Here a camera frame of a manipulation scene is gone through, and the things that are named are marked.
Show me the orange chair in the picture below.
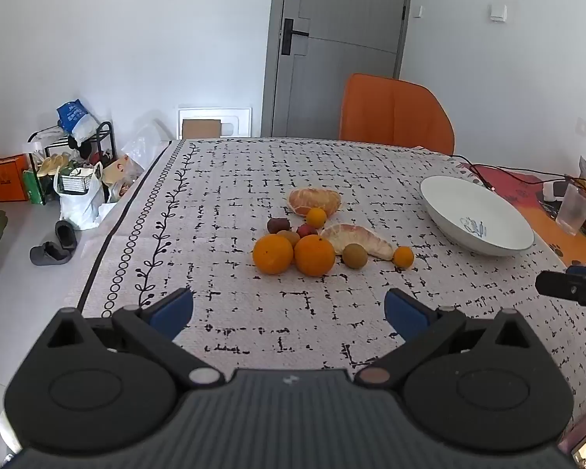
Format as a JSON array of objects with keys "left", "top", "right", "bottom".
[{"left": 339, "top": 73, "right": 456, "bottom": 156}]

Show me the grey door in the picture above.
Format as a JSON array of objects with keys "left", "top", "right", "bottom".
[{"left": 261, "top": 0, "right": 414, "bottom": 138}]

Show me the blue plastic bag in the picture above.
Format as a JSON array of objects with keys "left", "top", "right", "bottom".
[{"left": 55, "top": 100, "right": 100, "bottom": 143}]

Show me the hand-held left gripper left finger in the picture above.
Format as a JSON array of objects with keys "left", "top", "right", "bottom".
[{"left": 41, "top": 287, "right": 225, "bottom": 392}]

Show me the black metal rack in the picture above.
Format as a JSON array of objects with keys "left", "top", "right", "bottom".
[{"left": 27, "top": 120, "right": 117, "bottom": 204}]

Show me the long peeled pomelo segment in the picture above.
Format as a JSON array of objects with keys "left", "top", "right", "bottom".
[{"left": 320, "top": 223, "right": 395, "bottom": 261}]

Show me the black cable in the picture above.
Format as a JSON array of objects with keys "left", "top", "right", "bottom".
[{"left": 448, "top": 155, "right": 584, "bottom": 192}]

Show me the pair of yellow slippers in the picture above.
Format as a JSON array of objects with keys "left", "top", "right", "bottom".
[{"left": 36, "top": 153, "right": 72, "bottom": 177}]

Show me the black door handle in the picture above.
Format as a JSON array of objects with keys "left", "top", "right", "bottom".
[{"left": 280, "top": 18, "right": 310, "bottom": 56}]

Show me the brown paper bag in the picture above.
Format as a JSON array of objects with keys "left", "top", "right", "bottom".
[{"left": 102, "top": 155, "right": 145, "bottom": 202}]

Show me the white foam packaging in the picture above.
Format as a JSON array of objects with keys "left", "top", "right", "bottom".
[{"left": 177, "top": 106, "right": 253, "bottom": 140}]

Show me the brown cardboard piece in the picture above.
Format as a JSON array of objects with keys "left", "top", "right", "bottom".
[{"left": 182, "top": 118, "right": 222, "bottom": 140}]

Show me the white plastic bag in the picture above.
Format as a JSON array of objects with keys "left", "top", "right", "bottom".
[{"left": 53, "top": 163, "right": 107, "bottom": 231}]

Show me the large orange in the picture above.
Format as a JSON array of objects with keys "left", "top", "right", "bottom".
[
  {"left": 294, "top": 235, "right": 336, "bottom": 277},
  {"left": 252, "top": 234, "right": 294, "bottom": 275}
]

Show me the orange box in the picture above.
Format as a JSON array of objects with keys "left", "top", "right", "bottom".
[{"left": 0, "top": 153, "right": 29, "bottom": 203}]

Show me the round peeled pomelo segment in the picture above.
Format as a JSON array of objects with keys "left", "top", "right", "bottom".
[{"left": 288, "top": 188, "right": 342, "bottom": 217}]

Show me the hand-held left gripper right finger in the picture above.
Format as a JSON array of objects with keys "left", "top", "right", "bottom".
[{"left": 354, "top": 288, "right": 552, "bottom": 392}]

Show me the clear plastic bag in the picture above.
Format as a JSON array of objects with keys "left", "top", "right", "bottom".
[{"left": 121, "top": 121, "right": 171, "bottom": 179}]

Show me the white power adapter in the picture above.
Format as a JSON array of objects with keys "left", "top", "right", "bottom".
[{"left": 541, "top": 181, "right": 574, "bottom": 202}]

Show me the frosted plastic cup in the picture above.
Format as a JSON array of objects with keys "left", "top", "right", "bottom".
[{"left": 556, "top": 183, "right": 586, "bottom": 236}]

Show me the white ceramic bowl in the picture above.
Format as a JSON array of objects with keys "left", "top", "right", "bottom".
[{"left": 420, "top": 175, "right": 535, "bottom": 258}]

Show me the green box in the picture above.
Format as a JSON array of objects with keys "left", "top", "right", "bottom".
[{"left": 22, "top": 168, "right": 48, "bottom": 205}]

